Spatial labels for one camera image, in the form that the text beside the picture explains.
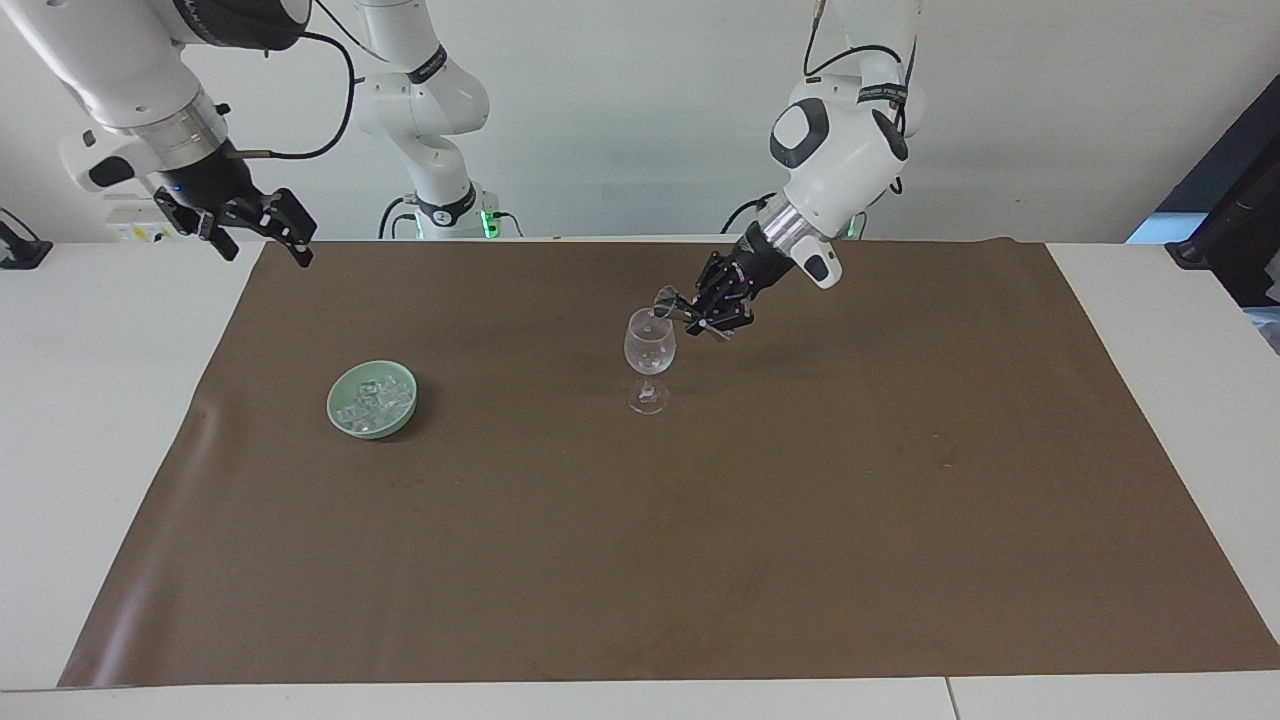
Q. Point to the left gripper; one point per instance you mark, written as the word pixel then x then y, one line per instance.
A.
pixel 752 265

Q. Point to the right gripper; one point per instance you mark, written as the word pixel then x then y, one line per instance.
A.
pixel 212 178

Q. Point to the clear ice cube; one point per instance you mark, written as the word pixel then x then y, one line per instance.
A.
pixel 352 412
pixel 378 393
pixel 666 298
pixel 400 400

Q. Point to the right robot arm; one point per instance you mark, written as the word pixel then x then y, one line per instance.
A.
pixel 120 70

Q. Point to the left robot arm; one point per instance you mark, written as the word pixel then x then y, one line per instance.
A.
pixel 840 160

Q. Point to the clear wine glass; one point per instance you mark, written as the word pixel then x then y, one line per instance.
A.
pixel 650 345

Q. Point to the white power strip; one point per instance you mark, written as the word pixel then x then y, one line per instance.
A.
pixel 140 225

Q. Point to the green bowl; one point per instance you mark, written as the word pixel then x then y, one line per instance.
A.
pixel 345 390

